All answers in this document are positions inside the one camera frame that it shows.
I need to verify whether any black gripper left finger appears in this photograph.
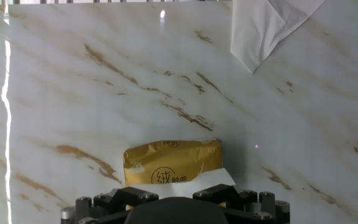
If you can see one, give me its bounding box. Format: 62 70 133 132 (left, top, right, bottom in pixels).
60 186 160 224

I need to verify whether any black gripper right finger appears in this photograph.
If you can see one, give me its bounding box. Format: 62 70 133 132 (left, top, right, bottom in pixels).
193 183 291 224

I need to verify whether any white napkin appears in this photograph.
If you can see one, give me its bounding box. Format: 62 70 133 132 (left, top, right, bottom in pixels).
230 0 326 74
130 167 236 199

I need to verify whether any gold tissue pack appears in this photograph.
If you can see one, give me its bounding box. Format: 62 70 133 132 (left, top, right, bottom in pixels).
122 139 226 211

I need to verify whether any marble pattern board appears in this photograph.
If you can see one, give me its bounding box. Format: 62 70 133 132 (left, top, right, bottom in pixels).
0 2 358 224

